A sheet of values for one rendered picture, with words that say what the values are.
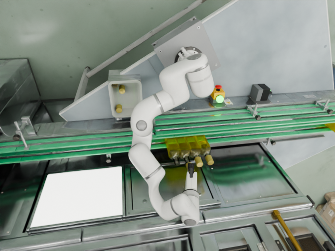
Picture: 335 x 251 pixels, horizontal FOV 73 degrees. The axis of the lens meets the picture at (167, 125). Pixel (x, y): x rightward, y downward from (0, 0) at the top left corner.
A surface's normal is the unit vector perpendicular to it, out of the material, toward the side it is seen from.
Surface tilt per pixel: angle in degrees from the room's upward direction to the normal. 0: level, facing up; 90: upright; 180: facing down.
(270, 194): 90
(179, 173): 90
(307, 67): 0
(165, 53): 5
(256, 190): 90
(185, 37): 5
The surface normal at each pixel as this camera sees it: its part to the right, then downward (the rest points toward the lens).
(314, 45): 0.17, 0.58
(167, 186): 0.02, -0.81
